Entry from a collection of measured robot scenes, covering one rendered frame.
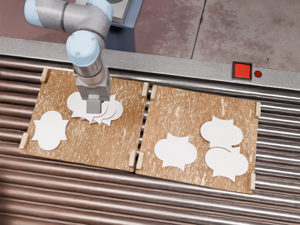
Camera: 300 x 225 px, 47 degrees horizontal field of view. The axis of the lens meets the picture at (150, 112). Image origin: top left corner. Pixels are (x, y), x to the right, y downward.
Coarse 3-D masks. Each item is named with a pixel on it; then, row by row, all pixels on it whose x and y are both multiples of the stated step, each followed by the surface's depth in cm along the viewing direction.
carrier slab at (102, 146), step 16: (48, 80) 132; (64, 80) 132; (112, 80) 132; (128, 80) 132; (48, 96) 130; (64, 96) 130; (128, 96) 130; (64, 112) 127; (128, 112) 127; (32, 128) 125; (80, 128) 125; (96, 128) 125; (112, 128) 125; (128, 128) 125; (32, 144) 123; (64, 144) 123; (80, 144) 123; (96, 144) 123; (112, 144) 123; (128, 144) 123; (64, 160) 121; (80, 160) 121; (96, 160) 121; (112, 160) 121; (128, 160) 121
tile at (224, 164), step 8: (208, 152) 121; (216, 152) 121; (224, 152) 121; (232, 152) 121; (208, 160) 120; (216, 160) 120; (224, 160) 120; (232, 160) 120; (240, 160) 120; (216, 168) 119; (224, 168) 119; (232, 168) 119; (240, 168) 119; (224, 176) 118; (232, 176) 118
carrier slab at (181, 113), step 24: (168, 96) 130; (192, 96) 130; (216, 96) 130; (168, 120) 126; (192, 120) 126; (240, 120) 126; (144, 144) 123; (192, 144) 123; (240, 144) 123; (144, 168) 120; (168, 168) 120; (192, 168) 120; (240, 192) 117
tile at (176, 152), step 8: (168, 136) 123; (160, 144) 122; (168, 144) 122; (176, 144) 122; (184, 144) 122; (160, 152) 121; (168, 152) 121; (176, 152) 121; (184, 152) 121; (192, 152) 121; (168, 160) 120; (176, 160) 120; (184, 160) 120; (192, 160) 120
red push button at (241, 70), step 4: (236, 64) 136; (240, 64) 136; (244, 64) 136; (236, 68) 135; (240, 68) 135; (244, 68) 135; (248, 68) 135; (236, 72) 135; (240, 72) 135; (244, 72) 135; (248, 72) 135; (236, 76) 134; (240, 76) 134; (244, 76) 134; (248, 76) 134
